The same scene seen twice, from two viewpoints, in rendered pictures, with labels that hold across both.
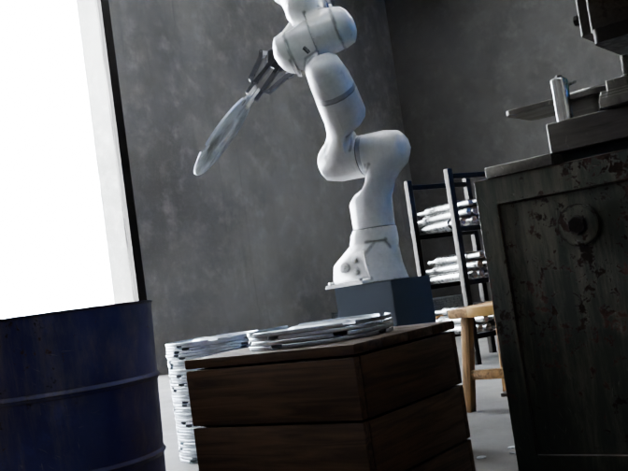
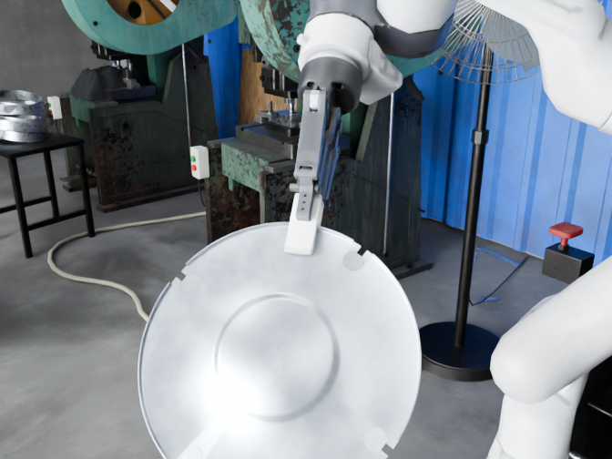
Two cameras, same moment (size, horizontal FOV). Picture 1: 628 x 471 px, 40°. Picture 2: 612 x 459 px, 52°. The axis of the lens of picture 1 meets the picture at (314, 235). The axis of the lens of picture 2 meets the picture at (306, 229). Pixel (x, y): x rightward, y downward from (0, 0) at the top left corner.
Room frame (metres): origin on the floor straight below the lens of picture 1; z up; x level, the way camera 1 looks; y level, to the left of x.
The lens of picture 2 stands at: (2.41, 0.75, 1.30)
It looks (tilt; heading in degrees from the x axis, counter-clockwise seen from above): 22 degrees down; 284
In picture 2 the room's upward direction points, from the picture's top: straight up
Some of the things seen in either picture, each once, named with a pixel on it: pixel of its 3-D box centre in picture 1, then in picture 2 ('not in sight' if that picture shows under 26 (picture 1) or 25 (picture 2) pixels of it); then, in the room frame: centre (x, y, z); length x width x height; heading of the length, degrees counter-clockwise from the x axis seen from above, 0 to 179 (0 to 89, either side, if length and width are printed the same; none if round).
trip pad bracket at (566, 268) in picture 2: not in sight; (565, 283); (2.12, -0.74, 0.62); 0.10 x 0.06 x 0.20; 142
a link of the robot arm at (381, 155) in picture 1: (379, 178); (551, 370); (2.23, -0.19, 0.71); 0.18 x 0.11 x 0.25; 63
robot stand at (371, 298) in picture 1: (394, 367); not in sight; (2.24, -0.16, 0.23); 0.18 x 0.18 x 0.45; 51
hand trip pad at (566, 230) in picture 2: not in sight; (564, 241); (2.14, -0.75, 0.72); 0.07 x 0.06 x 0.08; 52
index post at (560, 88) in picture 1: (562, 99); not in sight; (1.68, -0.52, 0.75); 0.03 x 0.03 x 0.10; 52
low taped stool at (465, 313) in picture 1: (511, 351); not in sight; (2.84, -0.59, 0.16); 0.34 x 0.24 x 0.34; 143
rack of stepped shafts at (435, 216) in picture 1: (470, 264); not in sight; (4.38, -0.77, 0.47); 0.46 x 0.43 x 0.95; 32
